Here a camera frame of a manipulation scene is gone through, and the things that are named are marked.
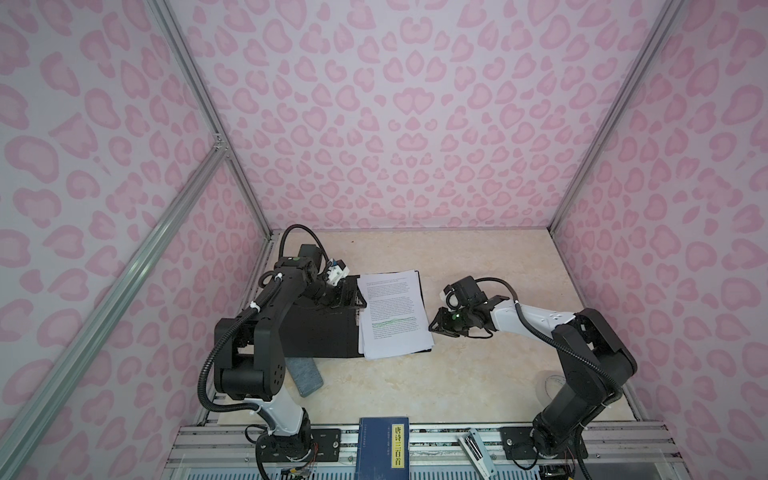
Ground printed paper sheet bottom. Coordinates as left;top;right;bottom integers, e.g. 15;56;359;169
358;270;434;360

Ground blue book yellow label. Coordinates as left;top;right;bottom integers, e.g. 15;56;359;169
355;417;410;480

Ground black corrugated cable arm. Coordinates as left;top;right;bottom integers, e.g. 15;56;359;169
196;224;331;480
473;276;625;480

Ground teal folder with black inside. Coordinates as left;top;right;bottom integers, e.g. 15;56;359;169
263;271;430;360

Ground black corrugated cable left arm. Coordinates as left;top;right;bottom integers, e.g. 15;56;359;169
196;224;331;480

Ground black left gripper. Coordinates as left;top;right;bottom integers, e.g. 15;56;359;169
303;280;366;313

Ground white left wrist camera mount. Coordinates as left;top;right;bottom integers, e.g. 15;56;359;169
325;260;350;286

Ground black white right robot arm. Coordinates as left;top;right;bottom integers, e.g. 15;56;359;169
429;276;638;458

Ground aluminium diagonal frame bar left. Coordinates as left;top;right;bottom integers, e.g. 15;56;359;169
1;144;227;479

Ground aluminium frame post right rear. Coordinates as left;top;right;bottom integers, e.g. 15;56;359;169
547;0;687;237

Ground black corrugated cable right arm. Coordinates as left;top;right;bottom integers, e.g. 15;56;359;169
473;276;625;480

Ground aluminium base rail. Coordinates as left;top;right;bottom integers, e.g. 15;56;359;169
161;421;690;479

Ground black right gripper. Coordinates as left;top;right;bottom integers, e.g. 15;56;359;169
424;305;475;337

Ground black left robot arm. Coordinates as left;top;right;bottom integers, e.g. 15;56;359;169
197;255;367;460

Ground white clip on rail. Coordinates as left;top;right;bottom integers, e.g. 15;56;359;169
457;428;497;480

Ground aluminium frame post left rear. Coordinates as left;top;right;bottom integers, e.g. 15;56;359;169
146;0;273;238

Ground aluminium frame post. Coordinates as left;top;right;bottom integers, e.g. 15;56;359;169
146;0;273;238
547;0;687;237

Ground white tape roll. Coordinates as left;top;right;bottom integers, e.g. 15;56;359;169
536;373;565;407

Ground grey sponge eraser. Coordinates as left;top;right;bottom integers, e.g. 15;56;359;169
286;357;324;398

